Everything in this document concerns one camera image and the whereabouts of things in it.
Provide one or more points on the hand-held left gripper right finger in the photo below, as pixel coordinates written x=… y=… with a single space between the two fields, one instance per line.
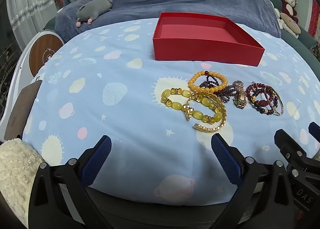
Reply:
x=225 y=159

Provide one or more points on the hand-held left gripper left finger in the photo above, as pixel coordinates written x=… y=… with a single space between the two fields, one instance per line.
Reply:
x=97 y=161

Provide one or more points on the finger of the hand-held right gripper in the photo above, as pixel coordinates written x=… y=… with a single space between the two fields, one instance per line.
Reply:
x=314 y=131
x=287 y=144

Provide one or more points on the gold cuff bangle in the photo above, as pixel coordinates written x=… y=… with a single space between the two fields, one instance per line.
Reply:
x=207 y=128

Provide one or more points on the thin gold bangle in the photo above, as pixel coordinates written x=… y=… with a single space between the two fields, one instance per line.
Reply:
x=281 y=104

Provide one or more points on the gold wristwatch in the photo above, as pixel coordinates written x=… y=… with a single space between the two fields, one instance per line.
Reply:
x=241 y=97

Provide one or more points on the purple bead strand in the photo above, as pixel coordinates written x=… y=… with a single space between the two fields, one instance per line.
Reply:
x=225 y=93

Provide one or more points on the red cardboard box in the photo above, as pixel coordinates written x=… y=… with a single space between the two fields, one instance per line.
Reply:
x=200 y=51

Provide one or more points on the light blue printed sheet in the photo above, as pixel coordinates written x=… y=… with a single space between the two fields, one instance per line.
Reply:
x=112 y=119

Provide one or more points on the cream fluffy cloth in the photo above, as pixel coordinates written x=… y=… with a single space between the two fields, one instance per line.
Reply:
x=17 y=169

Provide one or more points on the green sofa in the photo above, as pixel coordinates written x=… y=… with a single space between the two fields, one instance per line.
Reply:
x=306 y=41

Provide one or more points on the beige plush toy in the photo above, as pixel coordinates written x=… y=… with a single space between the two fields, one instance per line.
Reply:
x=290 y=25

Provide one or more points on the red paper decoration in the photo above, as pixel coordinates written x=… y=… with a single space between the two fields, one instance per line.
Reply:
x=314 y=16

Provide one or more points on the white device with wooden disc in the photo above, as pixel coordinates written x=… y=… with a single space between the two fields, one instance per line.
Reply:
x=42 y=54

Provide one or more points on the red monkey plush toy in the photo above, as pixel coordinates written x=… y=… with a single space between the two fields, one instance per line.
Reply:
x=288 y=1

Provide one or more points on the grey plush toy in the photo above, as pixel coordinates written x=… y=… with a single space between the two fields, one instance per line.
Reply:
x=95 y=9

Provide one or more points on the silver tinsel garland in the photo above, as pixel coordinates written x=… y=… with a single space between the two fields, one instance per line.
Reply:
x=32 y=9

